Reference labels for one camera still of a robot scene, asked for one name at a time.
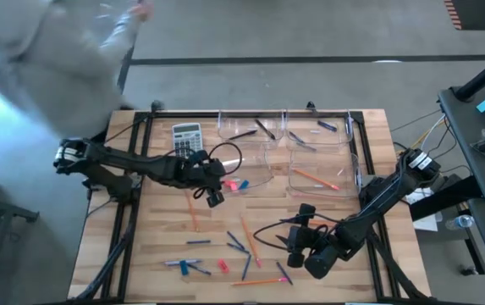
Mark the grey desk calculator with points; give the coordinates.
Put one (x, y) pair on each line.
(185, 137)

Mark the thick black beam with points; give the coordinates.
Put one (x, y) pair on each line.
(445, 199)

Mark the black aluminium rig frame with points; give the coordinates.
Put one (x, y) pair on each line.
(191, 114)

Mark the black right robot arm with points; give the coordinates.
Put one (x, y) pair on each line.
(386, 190)

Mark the grey blue pen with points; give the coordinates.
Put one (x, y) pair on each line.
(170, 262)

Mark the small black floor object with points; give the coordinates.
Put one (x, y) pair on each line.
(468, 271)

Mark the blue eraser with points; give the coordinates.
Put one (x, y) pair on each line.
(244, 185)
(183, 270)

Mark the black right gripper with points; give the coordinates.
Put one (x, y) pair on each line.
(303, 239)

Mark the black pen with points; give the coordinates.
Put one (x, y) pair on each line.
(242, 135)
(264, 129)

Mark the black mat red stripes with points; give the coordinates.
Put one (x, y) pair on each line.
(475, 14)

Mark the white paper sheet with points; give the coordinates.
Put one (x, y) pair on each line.
(428, 222)

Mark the person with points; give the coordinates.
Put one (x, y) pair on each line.
(34, 51)

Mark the clear plastic bin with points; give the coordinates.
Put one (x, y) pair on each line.
(310, 186)
(242, 123)
(335, 142)
(259, 169)

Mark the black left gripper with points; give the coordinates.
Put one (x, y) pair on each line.
(204, 175)

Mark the person's hand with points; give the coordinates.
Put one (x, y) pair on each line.
(142, 10)

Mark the clear water bottle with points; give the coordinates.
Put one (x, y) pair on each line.
(460, 222)

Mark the black pole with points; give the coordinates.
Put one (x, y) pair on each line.
(483, 76)

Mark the red rectangular eraser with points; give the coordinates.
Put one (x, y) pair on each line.
(222, 266)
(227, 183)

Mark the black clamp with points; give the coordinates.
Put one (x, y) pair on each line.
(155, 106)
(311, 106)

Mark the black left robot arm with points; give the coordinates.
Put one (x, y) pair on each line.
(140, 165)

